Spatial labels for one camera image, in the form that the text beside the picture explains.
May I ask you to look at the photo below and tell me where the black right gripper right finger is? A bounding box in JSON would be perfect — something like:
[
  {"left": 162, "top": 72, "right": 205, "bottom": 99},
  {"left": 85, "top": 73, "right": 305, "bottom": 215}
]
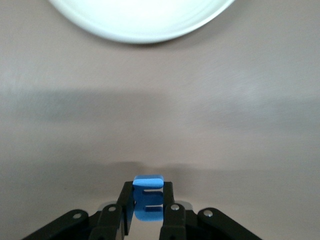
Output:
[{"left": 159, "top": 182, "right": 187, "bottom": 240}]

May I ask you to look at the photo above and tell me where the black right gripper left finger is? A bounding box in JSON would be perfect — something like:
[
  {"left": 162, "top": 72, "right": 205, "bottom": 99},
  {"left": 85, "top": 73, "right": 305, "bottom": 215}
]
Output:
[{"left": 88, "top": 181, "right": 137, "bottom": 240}]

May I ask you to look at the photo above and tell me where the blue small letter m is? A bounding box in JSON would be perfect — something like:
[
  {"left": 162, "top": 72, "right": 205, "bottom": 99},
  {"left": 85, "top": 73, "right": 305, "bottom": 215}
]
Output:
[{"left": 132, "top": 174, "right": 165, "bottom": 223}]

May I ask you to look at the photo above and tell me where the beige plate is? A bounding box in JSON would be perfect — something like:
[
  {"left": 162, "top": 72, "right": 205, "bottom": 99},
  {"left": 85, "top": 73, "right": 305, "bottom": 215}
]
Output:
[{"left": 47, "top": 0, "right": 236, "bottom": 45}]

